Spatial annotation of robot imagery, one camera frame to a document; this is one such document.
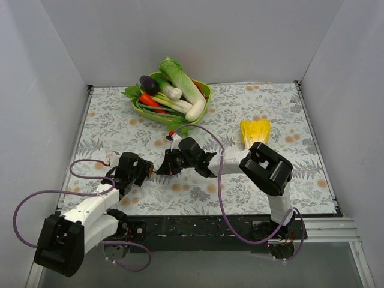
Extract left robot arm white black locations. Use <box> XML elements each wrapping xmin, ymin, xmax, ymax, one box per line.
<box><xmin>34</xmin><ymin>152</ymin><xmax>153</xmax><ymax>277</ymax></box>

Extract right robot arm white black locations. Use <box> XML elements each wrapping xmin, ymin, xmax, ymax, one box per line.
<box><xmin>156</xmin><ymin>137</ymin><xmax>295</xmax><ymax>239</ymax></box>

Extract green celery leaves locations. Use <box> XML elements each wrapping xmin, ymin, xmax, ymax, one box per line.
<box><xmin>167</xmin><ymin>117</ymin><xmax>189</xmax><ymax>137</ymax></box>

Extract white radish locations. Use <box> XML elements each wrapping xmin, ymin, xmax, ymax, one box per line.
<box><xmin>185</xmin><ymin>99</ymin><xmax>206</xmax><ymax>122</ymax></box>

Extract green long beans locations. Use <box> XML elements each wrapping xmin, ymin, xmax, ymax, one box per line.
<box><xmin>135</xmin><ymin>100</ymin><xmax>185</xmax><ymax>120</ymax></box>

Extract green plastic basket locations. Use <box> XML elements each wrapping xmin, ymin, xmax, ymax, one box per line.
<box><xmin>123</xmin><ymin>72</ymin><xmax>211</xmax><ymax>127</ymax></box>

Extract red orange pepper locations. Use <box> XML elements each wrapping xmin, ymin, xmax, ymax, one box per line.
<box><xmin>139</xmin><ymin>93</ymin><xmax>167</xmax><ymax>114</ymax></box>

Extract white green leek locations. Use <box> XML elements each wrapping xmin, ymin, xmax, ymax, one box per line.
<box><xmin>155</xmin><ymin>76</ymin><xmax>182</xmax><ymax>101</ymax></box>

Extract yellow napa cabbage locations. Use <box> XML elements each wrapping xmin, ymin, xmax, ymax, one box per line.
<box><xmin>240</xmin><ymin>119</ymin><xmax>271</xmax><ymax>149</ymax></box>

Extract purple eggplant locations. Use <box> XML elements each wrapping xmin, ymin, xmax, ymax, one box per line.
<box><xmin>139</xmin><ymin>75</ymin><xmax>160</xmax><ymax>95</ymax></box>

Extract green napa cabbage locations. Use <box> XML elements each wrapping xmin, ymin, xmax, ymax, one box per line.
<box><xmin>159</xmin><ymin>56</ymin><xmax>206</xmax><ymax>104</ymax></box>

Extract floral table mat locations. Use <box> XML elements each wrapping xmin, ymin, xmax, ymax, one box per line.
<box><xmin>61</xmin><ymin>83</ymin><xmax>336</xmax><ymax>215</ymax></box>

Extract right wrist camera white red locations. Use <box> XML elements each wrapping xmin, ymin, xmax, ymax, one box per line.
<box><xmin>166</xmin><ymin>131</ymin><xmax>182</xmax><ymax>151</ymax></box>

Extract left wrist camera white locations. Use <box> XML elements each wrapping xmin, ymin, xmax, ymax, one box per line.
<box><xmin>109</xmin><ymin>151</ymin><xmax>121</xmax><ymax>168</ymax></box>

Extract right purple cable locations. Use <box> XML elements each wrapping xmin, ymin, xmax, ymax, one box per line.
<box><xmin>173</xmin><ymin>124</ymin><xmax>308</xmax><ymax>261</ymax></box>

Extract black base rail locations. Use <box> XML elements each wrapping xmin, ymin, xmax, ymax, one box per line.
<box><xmin>106</xmin><ymin>209</ymin><xmax>307</xmax><ymax>258</ymax></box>

